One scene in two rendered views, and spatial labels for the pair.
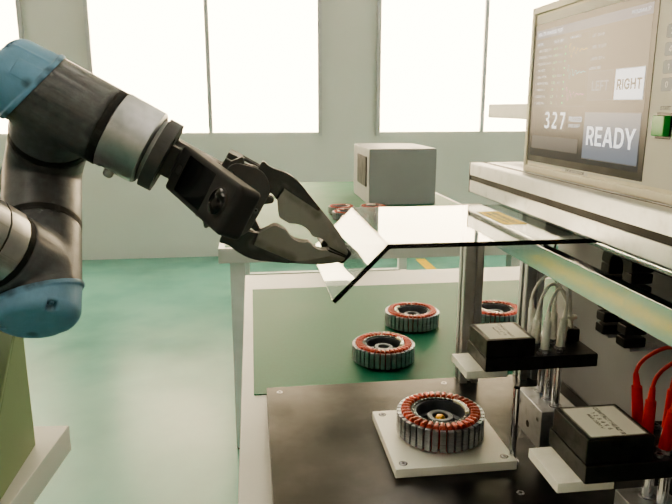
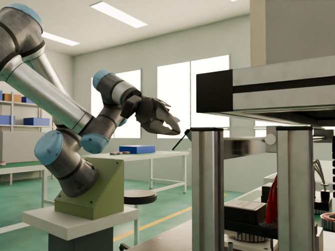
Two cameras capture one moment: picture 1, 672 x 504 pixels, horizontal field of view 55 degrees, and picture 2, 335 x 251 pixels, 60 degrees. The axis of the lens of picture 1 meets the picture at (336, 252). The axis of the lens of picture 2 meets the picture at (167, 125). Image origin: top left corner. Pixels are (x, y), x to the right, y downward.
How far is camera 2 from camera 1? 52 cm
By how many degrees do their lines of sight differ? 44
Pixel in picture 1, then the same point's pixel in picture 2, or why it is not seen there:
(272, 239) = (154, 125)
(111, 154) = (114, 98)
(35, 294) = (86, 136)
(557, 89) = not seen: hidden behind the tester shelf
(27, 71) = (99, 76)
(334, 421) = not seen: hidden behind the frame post
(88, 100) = (110, 82)
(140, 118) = (122, 86)
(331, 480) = (185, 236)
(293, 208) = (160, 113)
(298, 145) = not seen: outside the picture
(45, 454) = (123, 212)
